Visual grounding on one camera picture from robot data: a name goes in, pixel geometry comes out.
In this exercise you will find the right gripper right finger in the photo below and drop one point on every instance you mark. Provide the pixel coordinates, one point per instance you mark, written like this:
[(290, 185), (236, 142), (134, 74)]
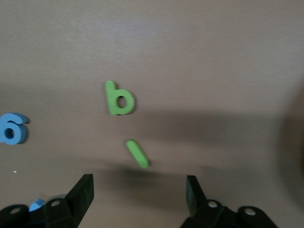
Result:
[(193, 194)]

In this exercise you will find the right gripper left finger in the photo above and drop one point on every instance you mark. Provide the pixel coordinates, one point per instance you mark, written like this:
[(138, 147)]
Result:
[(80, 194)]

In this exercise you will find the green foam letter l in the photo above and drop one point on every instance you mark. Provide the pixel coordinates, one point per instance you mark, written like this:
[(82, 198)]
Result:
[(139, 155)]

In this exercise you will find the green foam letter b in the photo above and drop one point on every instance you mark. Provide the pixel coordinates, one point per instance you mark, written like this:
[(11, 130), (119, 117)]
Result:
[(111, 99)]

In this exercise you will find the blue foam letter p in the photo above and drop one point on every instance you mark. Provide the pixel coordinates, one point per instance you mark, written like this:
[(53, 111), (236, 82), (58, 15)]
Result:
[(36, 205)]

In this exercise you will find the blue foam letter g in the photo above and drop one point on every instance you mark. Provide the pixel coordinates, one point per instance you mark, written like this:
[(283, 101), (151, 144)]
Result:
[(19, 133)]

